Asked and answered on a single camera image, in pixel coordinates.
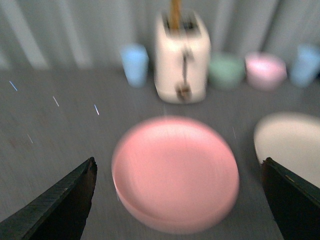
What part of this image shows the pink bowl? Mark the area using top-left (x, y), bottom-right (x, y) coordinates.
top-left (244, 52), bottom-right (287, 91)

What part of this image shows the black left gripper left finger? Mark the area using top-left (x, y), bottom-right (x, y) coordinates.
top-left (0, 157), bottom-right (98, 240)

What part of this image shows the white plate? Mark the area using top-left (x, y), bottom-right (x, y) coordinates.
top-left (253, 112), bottom-right (320, 187)

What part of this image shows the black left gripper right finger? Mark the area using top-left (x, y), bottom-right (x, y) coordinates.
top-left (261, 157), bottom-right (320, 240)

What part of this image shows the pink plate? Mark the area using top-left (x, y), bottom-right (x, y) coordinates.
top-left (111, 116), bottom-right (240, 234)

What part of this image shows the light blue cup left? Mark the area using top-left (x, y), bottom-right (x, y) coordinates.
top-left (120, 44), bottom-right (149, 88)

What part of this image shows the light blue cup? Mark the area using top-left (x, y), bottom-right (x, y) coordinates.
top-left (120, 44), bottom-right (149, 88)
top-left (289, 44), bottom-right (320, 88)

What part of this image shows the toast slice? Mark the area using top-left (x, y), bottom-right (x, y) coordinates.
top-left (168, 0), bottom-right (182, 30)

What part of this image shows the green bowl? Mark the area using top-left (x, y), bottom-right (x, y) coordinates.
top-left (208, 53), bottom-right (245, 90)

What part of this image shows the light blue cup right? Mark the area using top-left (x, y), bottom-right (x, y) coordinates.
top-left (289, 44), bottom-right (320, 88)

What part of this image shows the cream toaster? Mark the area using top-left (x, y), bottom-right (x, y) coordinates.
top-left (154, 10), bottom-right (211, 104)

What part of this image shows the grey curtain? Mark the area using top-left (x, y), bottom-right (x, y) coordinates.
top-left (0, 0), bottom-right (320, 70)

